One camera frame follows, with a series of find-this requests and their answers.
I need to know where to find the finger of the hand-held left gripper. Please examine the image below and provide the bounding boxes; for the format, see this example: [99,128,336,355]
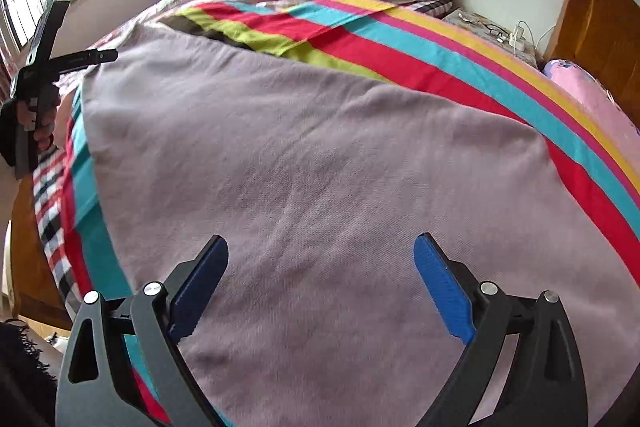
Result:
[57,49,120,73]

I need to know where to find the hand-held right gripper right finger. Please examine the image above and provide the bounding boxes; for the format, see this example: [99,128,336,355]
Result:
[413,232,590,427]

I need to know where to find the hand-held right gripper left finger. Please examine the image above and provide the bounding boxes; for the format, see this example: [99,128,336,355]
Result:
[55,234,231,427]

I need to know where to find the mauve pants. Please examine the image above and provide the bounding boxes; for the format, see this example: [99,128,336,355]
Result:
[80,24,596,427]

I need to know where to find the person's left hand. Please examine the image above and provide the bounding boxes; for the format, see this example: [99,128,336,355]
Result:
[17,93,58,151]

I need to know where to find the plaid bed sheet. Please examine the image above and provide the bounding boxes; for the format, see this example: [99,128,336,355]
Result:
[32,147,87,308]

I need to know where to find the wooden bed footboard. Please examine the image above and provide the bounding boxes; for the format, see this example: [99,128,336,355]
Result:
[10,187,74,331]

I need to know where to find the dark fringed cloth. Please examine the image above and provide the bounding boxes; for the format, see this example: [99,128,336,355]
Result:
[0,319,59,427]

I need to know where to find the striped colourful blanket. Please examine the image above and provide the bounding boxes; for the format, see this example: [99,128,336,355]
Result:
[62,0,640,427]

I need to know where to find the pink purple floral pillow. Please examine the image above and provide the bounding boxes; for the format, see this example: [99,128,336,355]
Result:
[542,59,640,148]

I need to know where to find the white power strip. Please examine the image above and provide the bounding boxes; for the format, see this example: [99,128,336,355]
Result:
[507,24,529,54]

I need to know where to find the black eyeglasses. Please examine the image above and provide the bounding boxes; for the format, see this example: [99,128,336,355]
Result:
[481,22,507,44]

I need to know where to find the nightstand with floral cover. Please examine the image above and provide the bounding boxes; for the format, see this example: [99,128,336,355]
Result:
[442,8,542,68]

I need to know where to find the plaid pillow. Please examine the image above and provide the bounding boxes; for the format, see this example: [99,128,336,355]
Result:
[414,0,454,18]

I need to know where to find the ribbed wooden headboard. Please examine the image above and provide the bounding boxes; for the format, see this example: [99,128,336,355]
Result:
[542,0,640,128]

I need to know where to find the white charging cable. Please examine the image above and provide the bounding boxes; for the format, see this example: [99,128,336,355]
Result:
[529,24,557,54]

